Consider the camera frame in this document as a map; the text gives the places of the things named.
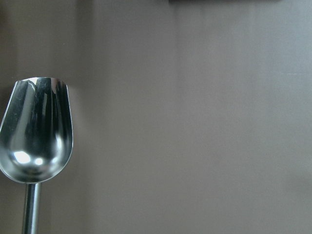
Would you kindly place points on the steel ice scoop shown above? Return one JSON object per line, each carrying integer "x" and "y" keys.
{"x": 36, "y": 139}

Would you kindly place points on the black box on table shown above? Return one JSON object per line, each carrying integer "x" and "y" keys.
{"x": 214, "y": 1}

